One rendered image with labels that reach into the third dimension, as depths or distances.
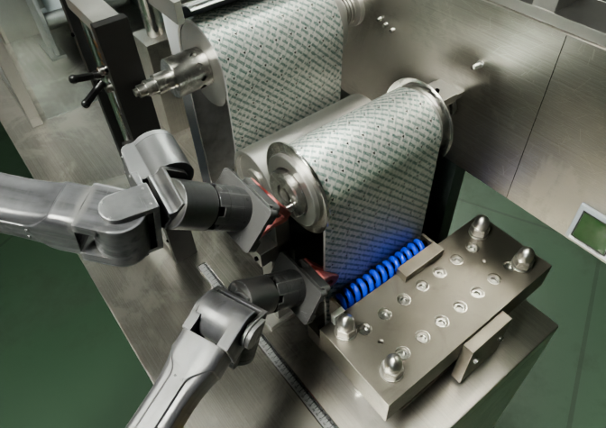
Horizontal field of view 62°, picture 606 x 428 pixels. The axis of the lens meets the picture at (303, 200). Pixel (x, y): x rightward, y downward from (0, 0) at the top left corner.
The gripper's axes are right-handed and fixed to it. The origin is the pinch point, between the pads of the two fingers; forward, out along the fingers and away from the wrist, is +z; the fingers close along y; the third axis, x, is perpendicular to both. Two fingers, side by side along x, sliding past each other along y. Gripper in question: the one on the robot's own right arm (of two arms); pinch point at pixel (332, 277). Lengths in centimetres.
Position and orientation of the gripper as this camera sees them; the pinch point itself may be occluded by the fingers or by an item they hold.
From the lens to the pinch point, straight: 84.4
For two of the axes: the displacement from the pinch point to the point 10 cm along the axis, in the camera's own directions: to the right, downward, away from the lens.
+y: 6.1, 5.6, -5.6
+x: 3.6, -8.3, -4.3
